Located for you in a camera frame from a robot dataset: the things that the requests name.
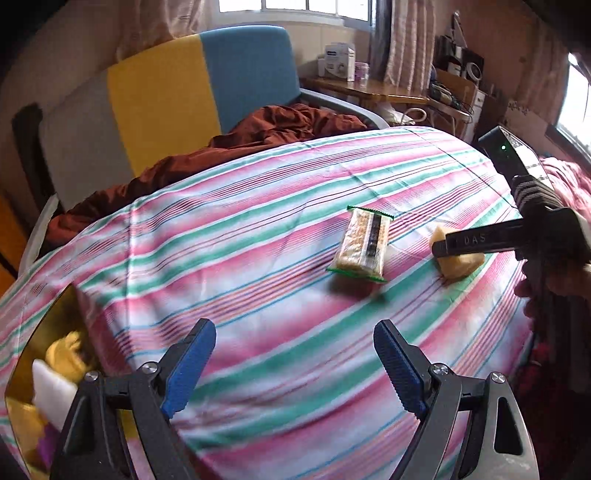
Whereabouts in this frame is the purple snack packet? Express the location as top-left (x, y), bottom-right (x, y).
top-left (37, 424), bottom-right (62, 468)

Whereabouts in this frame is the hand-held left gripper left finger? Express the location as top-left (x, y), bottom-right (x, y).
top-left (49, 318), bottom-right (218, 480)

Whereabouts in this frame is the grey yellow blue headboard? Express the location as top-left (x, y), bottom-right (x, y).
top-left (41, 25), bottom-right (302, 212)

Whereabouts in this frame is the pink green striped bed sheet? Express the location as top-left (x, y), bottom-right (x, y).
top-left (0, 126), bottom-right (539, 480)

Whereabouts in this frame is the pink striped curtain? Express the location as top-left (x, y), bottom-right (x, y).
top-left (383, 0), bottom-right (437, 95)

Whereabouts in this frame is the cereal bar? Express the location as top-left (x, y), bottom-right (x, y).
top-left (326, 205), bottom-right (393, 284)

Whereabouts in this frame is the yellow sponge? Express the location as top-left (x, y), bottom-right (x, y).
top-left (429, 224), bottom-right (486, 281)

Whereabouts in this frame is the rust brown blanket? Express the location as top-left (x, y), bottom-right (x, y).
top-left (45, 104), bottom-right (369, 252)

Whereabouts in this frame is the pink fleece blanket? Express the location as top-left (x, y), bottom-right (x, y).
top-left (539, 156), bottom-right (591, 220)

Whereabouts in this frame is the person's right hand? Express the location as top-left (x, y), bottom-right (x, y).
top-left (514, 262), bottom-right (591, 320)

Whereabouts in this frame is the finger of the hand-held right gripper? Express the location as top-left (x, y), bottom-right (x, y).
top-left (431, 217), bottom-right (526, 258)

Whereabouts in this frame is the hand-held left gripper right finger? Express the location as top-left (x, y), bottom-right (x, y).
top-left (373, 319), bottom-right (542, 480)

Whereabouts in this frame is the wooden desk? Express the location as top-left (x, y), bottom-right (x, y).
top-left (299, 75), bottom-right (431, 114)

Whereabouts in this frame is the cluttered shelf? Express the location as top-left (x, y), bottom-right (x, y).
top-left (427, 28), bottom-right (502, 144)

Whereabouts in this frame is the white box with print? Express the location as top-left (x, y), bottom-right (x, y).
top-left (322, 43), bottom-right (357, 82)

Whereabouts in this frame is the gold cardboard box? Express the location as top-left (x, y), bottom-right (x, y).
top-left (1, 282), bottom-right (141, 480)

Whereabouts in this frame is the yellow plush toy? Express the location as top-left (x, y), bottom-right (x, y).
top-left (45, 330), bottom-right (95, 377)

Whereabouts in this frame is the window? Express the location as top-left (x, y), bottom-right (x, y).
top-left (217, 0), bottom-right (372, 23)

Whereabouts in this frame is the white foam block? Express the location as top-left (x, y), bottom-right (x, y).
top-left (31, 357), bottom-right (80, 429)

